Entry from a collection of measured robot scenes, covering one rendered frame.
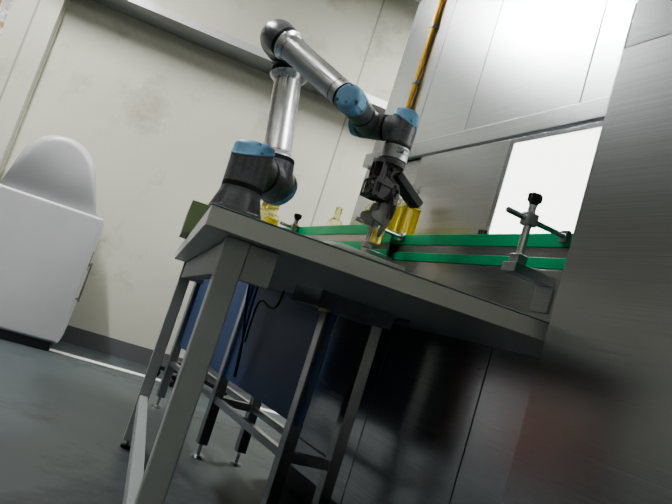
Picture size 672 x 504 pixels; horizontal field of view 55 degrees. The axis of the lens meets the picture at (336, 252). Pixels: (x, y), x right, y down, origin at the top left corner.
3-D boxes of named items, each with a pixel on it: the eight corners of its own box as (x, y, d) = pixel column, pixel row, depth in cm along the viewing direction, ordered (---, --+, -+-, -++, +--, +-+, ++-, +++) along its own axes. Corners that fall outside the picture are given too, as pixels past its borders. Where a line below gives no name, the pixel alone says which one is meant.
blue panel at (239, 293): (351, 441, 195) (391, 306, 200) (300, 429, 187) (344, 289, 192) (210, 355, 337) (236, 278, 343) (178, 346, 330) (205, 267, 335)
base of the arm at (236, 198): (203, 206, 169) (215, 171, 171) (207, 217, 184) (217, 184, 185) (259, 223, 170) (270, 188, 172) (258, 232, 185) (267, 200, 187)
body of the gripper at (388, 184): (358, 197, 178) (370, 157, 180) (383, 208, 182) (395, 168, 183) (371, 195, 171) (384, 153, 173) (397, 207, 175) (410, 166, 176)
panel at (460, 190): (610, 255, 147) (646, 118, 152) (601, 251, 146) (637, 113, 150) (401, 249, 228) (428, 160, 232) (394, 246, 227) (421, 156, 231)
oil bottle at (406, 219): (404, 267, 198) (424, 202, 201) (390, 262, 196) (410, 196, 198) (395, 267, 203) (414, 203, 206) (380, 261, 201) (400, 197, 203)
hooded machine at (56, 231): (69, 346, 450) (133, 172, 467) (56, 355, 392) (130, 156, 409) (-42, 314, 432) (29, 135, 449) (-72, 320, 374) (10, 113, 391)
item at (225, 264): (66, 702, 93) (226, 234, 102) (120, 444, 238) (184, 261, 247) (129, 711, 95) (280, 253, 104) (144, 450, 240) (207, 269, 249)
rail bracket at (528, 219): (554, 316, 130) (582, 212, 133) (492, 291, 123) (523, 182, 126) (536, 314, 134) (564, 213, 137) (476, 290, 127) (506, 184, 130)
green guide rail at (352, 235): (367, 250, 190) (375, 224, 191) (364, 249, 190) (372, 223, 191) (210, 244, 347) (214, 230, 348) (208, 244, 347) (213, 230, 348)
